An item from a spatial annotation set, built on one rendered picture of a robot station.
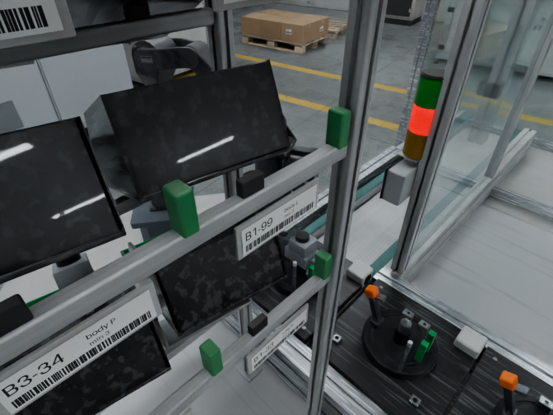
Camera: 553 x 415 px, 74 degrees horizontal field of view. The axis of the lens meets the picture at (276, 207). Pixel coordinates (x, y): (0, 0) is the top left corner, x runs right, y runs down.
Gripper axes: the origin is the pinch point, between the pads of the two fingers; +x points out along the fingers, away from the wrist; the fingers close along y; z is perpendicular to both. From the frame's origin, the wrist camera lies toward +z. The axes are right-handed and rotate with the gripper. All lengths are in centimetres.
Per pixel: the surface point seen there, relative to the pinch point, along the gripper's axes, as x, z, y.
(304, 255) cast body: 2.1, -12.4, 1.8
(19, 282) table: 23, 48, 47
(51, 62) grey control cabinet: 38, 298, -46
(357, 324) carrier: 11.6, -27.0, 1.5
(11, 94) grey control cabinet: 53, 292, -9
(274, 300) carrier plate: 11.7, -10.9, 9.3
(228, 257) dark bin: -26.6, -24.8, 29.9
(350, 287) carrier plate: 11.6, -20.4, -5.2
